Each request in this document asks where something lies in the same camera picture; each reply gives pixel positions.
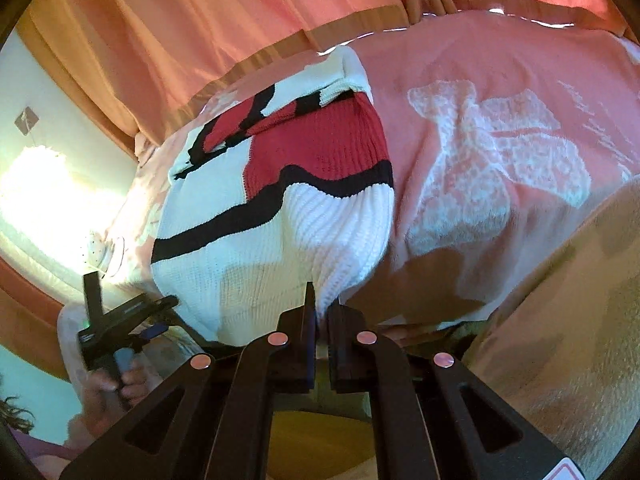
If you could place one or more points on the person's left hand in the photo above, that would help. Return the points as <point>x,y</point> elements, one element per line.
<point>105,400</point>

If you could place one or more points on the beige cloth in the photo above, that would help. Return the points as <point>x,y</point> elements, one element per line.
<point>563,348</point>

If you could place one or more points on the white red black knit sweater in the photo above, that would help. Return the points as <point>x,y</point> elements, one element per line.
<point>277,188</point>

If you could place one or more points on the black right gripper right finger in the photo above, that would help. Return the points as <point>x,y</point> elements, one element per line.
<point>433,418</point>

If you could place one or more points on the orange pink curtain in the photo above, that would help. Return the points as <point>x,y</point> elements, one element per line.
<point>145,67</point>

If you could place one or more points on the pink white patterned blanket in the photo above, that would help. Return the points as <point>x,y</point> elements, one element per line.
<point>503,135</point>

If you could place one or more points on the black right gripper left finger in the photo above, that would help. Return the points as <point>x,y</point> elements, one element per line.
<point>211,418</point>

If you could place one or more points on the white polka dot item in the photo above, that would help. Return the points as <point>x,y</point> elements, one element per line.
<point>103,254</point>

